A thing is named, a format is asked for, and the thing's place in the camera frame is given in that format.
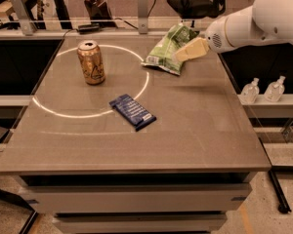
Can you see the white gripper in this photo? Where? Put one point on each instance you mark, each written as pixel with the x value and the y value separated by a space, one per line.
pixel 216 39

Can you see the green jalapeno chip bag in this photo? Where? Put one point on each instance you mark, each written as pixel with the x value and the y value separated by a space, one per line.
pixel 161 55

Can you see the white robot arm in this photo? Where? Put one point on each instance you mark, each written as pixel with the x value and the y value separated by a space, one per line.
pixel 266 22

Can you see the blue rxbar blueberry bar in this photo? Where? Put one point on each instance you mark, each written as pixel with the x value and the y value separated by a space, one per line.
pixel 132 111

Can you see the clear sanitizer bottle left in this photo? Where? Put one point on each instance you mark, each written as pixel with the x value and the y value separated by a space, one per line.
pixel 250 92

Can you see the clear sanitizer bottle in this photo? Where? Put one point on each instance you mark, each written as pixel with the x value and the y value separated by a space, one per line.
pixel 275 90
pixel 250 92

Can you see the clear sanitizer bottle right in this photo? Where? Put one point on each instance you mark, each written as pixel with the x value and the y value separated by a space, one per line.
pixel 275 90

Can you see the gold soda can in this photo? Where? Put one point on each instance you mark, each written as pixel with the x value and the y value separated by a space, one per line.
pixel 91 61

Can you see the grey table drawer cabinet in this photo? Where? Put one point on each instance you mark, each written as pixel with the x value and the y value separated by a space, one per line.
pixel 137 209

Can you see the middle metal rail bracket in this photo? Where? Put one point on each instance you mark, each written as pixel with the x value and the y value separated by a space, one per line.
pixel 142 16

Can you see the metal rail bracket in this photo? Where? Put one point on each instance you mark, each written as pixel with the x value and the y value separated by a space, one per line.
pixel 142 16
pixel 27 26

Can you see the black device on rail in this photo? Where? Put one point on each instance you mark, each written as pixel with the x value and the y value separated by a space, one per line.
pixel 88 28

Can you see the left metal rail bracket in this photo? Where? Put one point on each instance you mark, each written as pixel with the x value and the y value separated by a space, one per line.
pixel 27 26

